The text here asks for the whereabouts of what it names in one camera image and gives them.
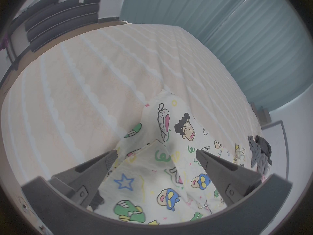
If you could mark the light grey garment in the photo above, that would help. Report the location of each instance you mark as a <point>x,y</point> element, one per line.
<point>261,166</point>

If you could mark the white printed pyjama top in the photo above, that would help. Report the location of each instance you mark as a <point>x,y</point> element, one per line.
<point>159,168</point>

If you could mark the black garment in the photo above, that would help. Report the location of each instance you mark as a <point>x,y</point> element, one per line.
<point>265,148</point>

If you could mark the blue-green curtain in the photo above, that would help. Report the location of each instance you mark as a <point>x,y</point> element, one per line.
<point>232,38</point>

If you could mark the grey bedside table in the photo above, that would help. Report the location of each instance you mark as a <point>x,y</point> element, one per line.
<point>260,114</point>

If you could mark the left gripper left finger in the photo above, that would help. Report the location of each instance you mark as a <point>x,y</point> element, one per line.
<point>90,177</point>

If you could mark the bed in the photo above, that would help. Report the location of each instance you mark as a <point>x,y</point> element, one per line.
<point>73,82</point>

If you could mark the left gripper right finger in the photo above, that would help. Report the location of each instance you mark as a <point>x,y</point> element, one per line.
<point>225,177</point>

